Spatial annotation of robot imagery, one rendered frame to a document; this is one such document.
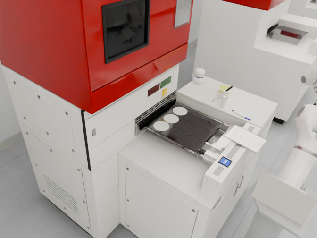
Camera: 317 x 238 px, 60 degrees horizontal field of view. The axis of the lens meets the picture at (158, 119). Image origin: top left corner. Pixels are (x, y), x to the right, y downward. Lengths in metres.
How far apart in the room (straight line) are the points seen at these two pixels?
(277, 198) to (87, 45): 1.11
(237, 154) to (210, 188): 0.25
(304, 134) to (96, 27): 1.10
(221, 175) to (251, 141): 0.33
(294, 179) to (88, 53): 1.11
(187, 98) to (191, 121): 0.21
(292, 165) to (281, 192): 0.15
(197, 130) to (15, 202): 1.64
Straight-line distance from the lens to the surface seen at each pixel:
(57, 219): 2.43
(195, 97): 1.92
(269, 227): 1.71
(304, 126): 1.55
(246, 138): 1.66
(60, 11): 1.17
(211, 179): 1.40
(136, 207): 1.90
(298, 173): 1.52
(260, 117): 1.88
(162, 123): 1.76
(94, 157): 1.53
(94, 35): 1.14
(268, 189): 1.49
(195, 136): 1.69
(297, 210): 1.51
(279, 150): 3.26
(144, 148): 1.69
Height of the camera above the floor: 1.98
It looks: 37 degrees down
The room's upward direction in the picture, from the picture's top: 4 degrees clockwise
